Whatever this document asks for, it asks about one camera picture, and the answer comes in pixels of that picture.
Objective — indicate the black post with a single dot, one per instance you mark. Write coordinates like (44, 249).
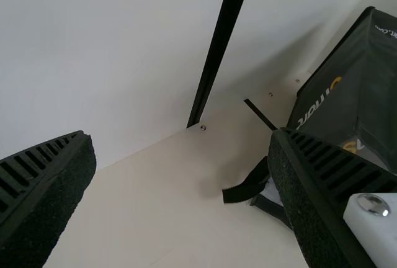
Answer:
(217, 47)

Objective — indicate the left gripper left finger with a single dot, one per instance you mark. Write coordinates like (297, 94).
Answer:
(43, 193)

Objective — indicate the black strip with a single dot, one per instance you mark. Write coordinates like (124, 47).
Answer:
(259, 113)

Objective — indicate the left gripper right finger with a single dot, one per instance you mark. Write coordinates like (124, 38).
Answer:
(316, 187)

